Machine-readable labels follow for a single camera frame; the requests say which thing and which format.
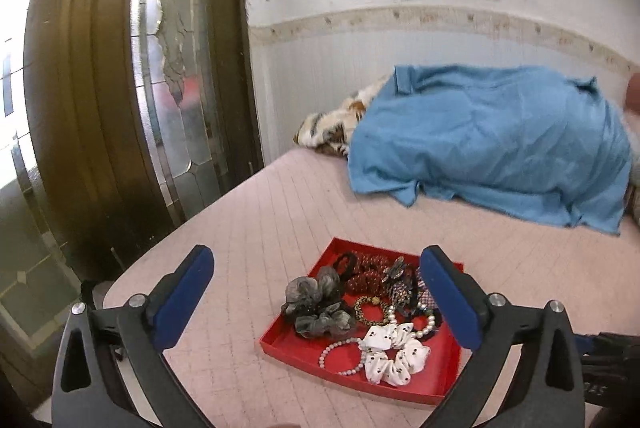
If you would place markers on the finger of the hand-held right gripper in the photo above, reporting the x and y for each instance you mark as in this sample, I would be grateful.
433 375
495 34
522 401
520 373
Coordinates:
607 344

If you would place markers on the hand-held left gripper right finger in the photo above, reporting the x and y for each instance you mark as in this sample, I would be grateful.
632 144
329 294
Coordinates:
452 303

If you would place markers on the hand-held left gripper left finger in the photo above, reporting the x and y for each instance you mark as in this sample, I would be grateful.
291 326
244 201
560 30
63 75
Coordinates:
177 303

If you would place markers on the dark patterned hair accessory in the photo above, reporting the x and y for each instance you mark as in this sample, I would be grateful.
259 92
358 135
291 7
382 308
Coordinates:
404 294

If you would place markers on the dark hair clip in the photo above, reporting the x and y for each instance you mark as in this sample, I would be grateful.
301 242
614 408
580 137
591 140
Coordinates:
395 269

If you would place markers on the white cherry print scrunchie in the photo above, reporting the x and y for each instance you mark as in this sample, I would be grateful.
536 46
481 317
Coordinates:
395 355

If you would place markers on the red tray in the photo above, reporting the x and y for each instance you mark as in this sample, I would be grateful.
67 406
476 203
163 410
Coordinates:
300 343

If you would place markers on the grey scrunchie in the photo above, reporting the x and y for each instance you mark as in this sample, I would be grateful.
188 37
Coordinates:
315 303

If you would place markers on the red white checked scrunchie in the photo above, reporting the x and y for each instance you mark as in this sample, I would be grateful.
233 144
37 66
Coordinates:
427 295

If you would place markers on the blue cloth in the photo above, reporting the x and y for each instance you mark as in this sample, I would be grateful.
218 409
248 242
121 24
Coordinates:
490 142

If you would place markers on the tiger print blanket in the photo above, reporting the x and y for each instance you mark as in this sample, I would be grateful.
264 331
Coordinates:
335 127

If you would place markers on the wooden glazed door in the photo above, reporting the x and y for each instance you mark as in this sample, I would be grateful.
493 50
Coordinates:
100 82

